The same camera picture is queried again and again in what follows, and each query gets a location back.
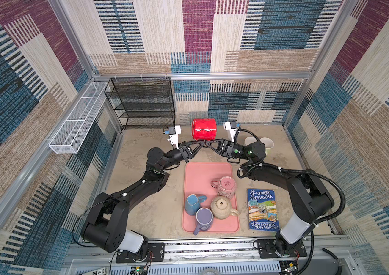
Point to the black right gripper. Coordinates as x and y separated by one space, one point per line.
224 147

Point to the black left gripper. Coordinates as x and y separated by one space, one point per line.
186 154

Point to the red ceramic mug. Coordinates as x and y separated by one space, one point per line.
204 129

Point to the white ceramic mug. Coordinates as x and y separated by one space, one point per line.
249 140

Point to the pink patterned glass mug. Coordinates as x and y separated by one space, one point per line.
225 186

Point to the light green ceramic mug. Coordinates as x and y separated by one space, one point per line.
268 143

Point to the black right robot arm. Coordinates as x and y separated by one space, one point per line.
315 198

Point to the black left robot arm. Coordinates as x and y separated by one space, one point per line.
106 223

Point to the blue ceramic mug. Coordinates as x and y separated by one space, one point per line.
193 203

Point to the beige speckled ceramic mug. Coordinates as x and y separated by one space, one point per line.
221 208

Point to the purple ceramic mug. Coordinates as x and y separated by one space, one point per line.
204 219

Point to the blue treehouse paperback book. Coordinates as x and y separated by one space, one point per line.
262 210

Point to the black wire shelf rack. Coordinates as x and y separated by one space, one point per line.
142 102

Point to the aluminium front rail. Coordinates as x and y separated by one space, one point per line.
327 255

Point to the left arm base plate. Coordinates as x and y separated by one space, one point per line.
152 252

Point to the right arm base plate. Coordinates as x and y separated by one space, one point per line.
266 248

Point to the white wire mesh basket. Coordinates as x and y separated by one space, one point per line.
72 133

